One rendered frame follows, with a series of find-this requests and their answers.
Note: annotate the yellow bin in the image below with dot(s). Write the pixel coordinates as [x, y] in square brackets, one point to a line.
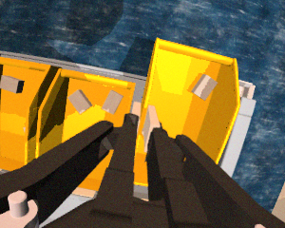
[21, 110]
[172, 77]
[58, 120]

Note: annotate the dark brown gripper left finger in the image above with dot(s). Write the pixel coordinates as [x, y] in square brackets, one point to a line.
[31, 194]

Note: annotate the grey metal shelf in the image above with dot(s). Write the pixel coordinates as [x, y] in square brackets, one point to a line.
[229, 156]

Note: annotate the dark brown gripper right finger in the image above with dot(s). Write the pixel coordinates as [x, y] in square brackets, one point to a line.
[175, 180]

